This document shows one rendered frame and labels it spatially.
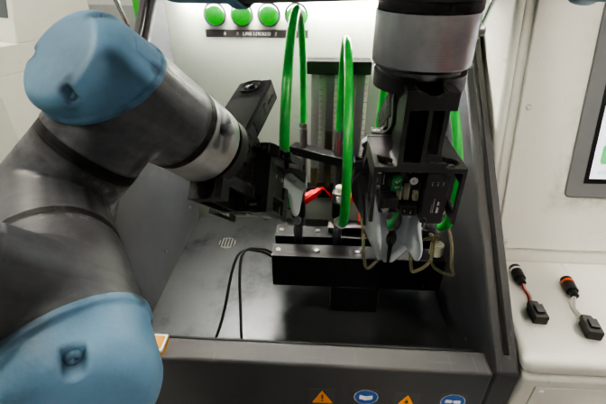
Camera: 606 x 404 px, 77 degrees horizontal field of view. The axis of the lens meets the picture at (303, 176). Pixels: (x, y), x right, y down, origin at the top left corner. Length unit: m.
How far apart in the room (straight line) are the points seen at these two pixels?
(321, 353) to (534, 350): 0.32
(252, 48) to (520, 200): 0.64
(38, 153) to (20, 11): 3.11
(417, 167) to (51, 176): 0.25
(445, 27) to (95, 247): 0.25
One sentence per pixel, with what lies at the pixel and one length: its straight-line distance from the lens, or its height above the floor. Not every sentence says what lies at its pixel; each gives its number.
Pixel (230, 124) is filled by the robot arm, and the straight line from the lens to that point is 0.33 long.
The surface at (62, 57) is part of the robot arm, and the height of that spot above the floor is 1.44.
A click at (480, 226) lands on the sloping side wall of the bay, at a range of 0.71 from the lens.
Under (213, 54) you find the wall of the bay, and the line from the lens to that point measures 0.96.
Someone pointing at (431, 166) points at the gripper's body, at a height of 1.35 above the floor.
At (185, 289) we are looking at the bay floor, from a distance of 0.95.
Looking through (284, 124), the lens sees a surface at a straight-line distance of 0.49.
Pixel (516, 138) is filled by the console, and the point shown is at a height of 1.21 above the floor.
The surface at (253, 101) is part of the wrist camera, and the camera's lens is 0.44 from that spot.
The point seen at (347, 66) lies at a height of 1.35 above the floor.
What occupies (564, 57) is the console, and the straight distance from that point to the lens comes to 0.79.
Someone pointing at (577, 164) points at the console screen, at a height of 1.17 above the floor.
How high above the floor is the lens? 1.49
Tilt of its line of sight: 30 degrees down
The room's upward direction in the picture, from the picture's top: straight up
